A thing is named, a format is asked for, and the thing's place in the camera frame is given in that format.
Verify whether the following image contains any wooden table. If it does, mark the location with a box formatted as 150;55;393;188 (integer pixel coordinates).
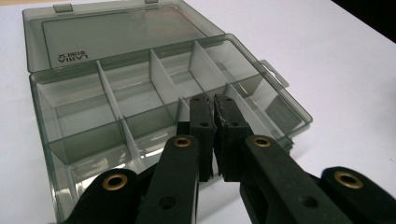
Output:
0;0;54;6

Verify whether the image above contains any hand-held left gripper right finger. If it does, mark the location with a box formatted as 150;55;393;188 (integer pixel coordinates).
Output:
213;94;355;224

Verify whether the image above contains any grey clear compartment box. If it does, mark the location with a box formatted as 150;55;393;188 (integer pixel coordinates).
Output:
21;0;314;224

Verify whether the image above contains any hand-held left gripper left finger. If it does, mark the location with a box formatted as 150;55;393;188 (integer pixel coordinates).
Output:
134;94;219;224

